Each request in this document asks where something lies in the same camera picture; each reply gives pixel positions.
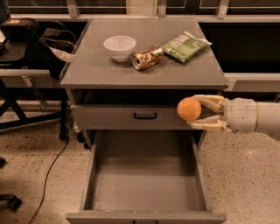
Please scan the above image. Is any black floor cable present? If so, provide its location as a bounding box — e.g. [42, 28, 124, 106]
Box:
[28, 139, 70, 224]

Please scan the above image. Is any black drawer handle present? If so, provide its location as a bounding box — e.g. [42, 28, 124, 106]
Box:
[133, 112, 158, 120]

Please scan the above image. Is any grey drawer cabinet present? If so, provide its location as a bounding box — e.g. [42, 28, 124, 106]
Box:
[61, 18, 227, 144]

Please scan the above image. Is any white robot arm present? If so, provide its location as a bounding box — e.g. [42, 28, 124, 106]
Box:
[186, 94, 280, 140]

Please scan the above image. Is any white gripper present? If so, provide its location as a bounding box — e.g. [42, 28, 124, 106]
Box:
[187, 94, 257, 133]

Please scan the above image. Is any white bowl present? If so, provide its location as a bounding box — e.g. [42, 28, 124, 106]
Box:
[103, 35, 137, 62]

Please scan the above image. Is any black chair caster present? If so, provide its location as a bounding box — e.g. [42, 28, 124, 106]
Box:
[0, 194, 22, 211]

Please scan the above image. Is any green chip bag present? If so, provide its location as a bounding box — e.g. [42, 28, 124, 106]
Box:
[163, 31, 212, 63]

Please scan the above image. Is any orange fruit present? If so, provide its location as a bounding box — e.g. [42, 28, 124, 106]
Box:
[177, 97, 201, 121]

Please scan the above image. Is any black bag on chair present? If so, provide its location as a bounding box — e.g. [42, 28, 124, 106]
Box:
[0, 17, 77, 80]

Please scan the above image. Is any closed grey top drawer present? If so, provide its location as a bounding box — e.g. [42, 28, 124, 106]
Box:
[71, 104, 191, 130]

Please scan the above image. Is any open grey middle drawer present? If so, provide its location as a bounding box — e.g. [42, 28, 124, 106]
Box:
[66, 130, 226, 224]

